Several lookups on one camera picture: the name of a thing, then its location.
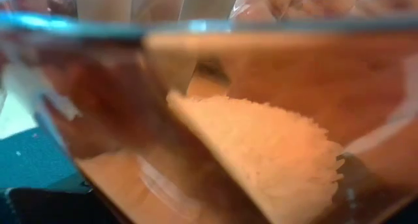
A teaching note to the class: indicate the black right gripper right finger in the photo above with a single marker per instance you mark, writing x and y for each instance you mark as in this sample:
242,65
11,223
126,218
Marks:
359,201

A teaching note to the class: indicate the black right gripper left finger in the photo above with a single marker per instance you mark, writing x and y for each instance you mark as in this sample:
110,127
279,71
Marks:
49,207

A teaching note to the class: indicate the pink strawberry yogurt cereal box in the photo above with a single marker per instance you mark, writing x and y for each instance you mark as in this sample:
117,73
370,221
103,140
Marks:
310,2

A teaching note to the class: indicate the round dark blue placemat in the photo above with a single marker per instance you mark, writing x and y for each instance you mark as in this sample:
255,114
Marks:
29,162

